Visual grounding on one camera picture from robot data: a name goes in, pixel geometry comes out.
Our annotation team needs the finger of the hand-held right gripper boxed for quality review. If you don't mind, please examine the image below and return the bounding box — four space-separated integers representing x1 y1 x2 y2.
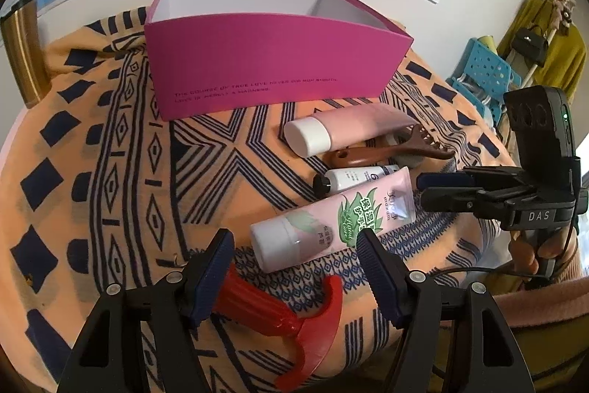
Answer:
421 187 521 216
415 166 521 190

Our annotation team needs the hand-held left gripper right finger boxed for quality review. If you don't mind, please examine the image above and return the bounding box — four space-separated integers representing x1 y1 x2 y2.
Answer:
356 227 525 393

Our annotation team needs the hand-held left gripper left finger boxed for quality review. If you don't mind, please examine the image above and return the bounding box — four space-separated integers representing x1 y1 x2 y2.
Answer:
55 228 236 393

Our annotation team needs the pink green tube white cap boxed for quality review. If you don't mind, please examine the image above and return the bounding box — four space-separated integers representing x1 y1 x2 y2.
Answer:
250 166 417 274

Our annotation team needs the brown wooden comb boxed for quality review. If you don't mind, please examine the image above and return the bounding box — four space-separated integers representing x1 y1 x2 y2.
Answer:
328 125 456 169

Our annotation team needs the red plastic T-shaped handle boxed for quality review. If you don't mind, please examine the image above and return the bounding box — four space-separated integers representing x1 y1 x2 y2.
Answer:
212 262 345 389

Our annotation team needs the small white tube black cap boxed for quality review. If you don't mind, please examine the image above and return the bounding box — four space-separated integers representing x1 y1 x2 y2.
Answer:
313 165 400 196

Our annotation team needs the pink tube with white cap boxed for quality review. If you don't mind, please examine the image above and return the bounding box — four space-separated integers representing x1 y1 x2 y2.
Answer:
283 105 417 157

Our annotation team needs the pink cardboard box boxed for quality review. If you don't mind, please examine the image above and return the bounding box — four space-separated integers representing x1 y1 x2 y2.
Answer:
144 0 413 122

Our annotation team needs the person's right forearm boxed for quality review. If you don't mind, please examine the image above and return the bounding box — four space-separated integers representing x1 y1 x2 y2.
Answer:
481 236 589 331

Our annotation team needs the person's right hand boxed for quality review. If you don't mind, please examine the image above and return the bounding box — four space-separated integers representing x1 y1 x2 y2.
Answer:
508 231 577 278

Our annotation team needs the yellow garment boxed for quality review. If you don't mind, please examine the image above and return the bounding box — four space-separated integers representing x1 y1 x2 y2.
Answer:
497 0 587 99

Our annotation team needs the blue plastic basket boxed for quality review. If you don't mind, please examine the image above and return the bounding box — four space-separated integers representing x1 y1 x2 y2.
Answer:
448 36 514 131

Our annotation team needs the black handbag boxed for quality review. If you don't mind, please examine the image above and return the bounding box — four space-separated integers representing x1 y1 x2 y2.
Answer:
512 25 550 67

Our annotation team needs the small plush toy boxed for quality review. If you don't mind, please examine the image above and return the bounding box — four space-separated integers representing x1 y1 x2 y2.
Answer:
552 0 574 28

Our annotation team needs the orange patterned blanket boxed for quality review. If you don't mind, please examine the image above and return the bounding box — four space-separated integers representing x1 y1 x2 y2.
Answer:
0 6 521 393

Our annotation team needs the gold metal cup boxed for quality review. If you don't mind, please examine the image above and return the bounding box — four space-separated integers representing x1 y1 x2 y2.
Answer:
0 0 50 107

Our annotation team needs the black cable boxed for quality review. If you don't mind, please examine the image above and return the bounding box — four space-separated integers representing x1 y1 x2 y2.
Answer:
428 262 553 285

